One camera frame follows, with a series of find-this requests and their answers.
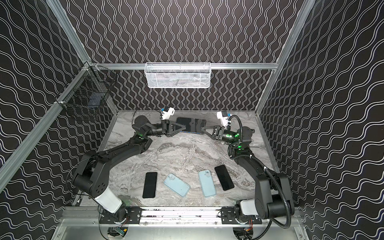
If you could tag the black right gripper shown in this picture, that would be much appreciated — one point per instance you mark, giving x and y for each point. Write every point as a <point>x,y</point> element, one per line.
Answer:
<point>217,132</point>

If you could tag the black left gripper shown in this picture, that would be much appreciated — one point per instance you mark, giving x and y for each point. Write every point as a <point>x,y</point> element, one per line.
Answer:
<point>166,127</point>

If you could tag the black smartphone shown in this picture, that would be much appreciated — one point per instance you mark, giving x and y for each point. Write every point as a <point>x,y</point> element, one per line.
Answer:
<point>224,177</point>
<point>192,124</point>
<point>150,185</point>

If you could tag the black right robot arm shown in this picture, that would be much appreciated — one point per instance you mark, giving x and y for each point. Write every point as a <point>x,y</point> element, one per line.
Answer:
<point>273,196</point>

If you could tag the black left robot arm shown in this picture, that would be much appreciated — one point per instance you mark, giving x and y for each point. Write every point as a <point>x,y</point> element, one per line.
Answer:
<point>92,174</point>

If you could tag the light blue phone case right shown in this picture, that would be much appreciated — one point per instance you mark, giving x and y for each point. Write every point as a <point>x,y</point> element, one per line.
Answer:
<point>207,183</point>

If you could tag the light blue phone case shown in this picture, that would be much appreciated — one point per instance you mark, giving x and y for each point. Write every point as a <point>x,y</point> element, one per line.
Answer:
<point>177,185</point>
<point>207,183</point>

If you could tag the light blue phone case left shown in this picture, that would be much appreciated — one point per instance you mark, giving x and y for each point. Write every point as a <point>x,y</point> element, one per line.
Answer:
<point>177,185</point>

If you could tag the aluminium back crossbar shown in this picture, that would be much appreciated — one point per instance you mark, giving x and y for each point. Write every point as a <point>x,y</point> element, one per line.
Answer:
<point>184,66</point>

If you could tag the white wire mesh basket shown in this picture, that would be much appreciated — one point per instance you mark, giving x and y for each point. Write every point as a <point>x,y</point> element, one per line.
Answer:
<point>177,79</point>

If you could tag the black wire mesh basket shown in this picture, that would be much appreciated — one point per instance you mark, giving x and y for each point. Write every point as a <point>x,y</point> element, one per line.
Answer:
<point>87,101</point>

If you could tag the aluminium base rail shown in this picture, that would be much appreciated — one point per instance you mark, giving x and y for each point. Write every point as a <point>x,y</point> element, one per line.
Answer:
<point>161,217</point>

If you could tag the aluminium corner post left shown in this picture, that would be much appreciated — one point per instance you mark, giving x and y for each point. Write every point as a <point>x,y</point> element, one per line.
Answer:
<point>65,23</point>

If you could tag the aluminium corner post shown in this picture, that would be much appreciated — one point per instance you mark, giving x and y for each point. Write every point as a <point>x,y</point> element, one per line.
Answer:
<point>288,46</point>
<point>65,23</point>

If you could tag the aluminium corner post right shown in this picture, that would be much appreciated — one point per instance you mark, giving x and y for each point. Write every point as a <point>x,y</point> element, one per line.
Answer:
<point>288,46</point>

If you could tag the aluminium left side rail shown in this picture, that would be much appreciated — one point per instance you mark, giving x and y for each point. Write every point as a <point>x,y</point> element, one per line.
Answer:
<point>15,161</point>

